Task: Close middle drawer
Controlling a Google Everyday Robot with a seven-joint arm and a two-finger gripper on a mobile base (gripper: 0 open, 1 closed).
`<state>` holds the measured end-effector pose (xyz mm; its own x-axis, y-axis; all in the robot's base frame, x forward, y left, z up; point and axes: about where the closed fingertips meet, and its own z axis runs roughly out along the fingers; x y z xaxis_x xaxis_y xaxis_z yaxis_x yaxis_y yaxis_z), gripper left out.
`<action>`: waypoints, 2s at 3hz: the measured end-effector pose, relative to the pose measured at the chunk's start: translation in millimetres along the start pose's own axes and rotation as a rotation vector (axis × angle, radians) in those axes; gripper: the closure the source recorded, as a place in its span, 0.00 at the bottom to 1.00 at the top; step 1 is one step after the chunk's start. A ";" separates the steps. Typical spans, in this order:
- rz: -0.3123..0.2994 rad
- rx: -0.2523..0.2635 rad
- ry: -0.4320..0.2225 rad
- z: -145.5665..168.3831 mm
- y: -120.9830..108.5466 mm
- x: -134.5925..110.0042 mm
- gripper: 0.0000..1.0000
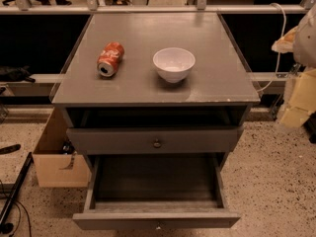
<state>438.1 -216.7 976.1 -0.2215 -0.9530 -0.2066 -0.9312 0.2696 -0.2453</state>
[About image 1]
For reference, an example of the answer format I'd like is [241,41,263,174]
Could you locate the grey bottom drawer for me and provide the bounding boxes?
[73,154,240,230]

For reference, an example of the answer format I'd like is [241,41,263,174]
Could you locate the grey wooden drawer cabinet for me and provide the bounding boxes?
[48,11,262,170]

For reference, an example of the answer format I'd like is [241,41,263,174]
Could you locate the black pole on floor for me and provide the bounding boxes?
[0,153,33,237]

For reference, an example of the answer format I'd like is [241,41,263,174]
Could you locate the grey drawer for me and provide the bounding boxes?
[73,154,240,230]
[66,126,243,155]

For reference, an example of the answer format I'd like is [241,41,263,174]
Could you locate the grey middle drawer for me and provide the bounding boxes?
[66,126,243,155]

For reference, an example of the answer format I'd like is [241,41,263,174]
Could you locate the white cable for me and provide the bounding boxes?
[255,2,287,94]

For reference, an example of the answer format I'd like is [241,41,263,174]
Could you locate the metal railing frame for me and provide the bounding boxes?
[0,0,316,16]

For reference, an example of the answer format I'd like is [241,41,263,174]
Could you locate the black bag on ledge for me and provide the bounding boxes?
[0,66,36,83]

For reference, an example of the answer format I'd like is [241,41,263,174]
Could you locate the cardboard box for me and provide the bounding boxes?
[33,109,91,188]

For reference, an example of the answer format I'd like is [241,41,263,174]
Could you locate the crushed orange soda can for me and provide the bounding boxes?
[97,41,124,77]

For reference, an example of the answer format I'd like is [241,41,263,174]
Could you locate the white bowl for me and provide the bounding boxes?
[153,47,196,83]

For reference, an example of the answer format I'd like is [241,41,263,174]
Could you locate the round drawer knob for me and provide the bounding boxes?
[153,139,162,148]

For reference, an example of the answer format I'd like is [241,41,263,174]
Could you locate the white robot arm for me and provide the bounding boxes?
[272,5,316,128]

